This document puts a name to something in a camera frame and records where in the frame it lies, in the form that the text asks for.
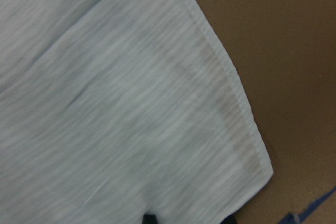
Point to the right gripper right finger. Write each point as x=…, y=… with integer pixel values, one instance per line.
x=229, y=220

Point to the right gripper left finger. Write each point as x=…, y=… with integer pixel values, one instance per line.
x=149, y=219

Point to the light blue button shirt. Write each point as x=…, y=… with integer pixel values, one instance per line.
x=111, y=109

